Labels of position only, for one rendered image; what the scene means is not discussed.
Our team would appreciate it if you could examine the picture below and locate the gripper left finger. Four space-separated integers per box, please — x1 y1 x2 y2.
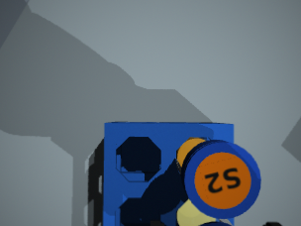
150 220 164 226

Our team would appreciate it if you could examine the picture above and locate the blue tube rack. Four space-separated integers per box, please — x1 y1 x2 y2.
103 122 234 226

